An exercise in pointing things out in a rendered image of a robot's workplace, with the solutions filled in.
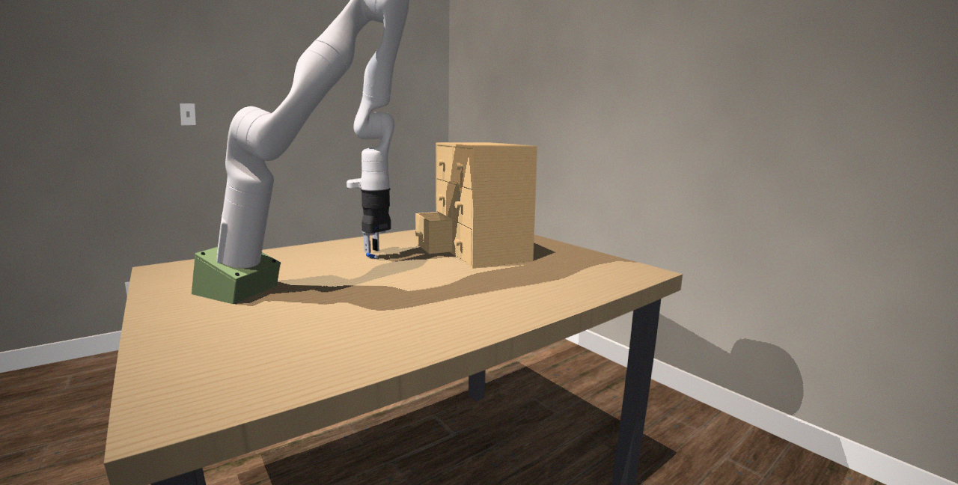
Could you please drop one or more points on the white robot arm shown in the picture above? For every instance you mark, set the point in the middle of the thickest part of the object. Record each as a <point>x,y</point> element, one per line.
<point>256,132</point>

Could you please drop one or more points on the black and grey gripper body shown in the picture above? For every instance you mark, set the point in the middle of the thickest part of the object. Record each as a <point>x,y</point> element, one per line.
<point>375,200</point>

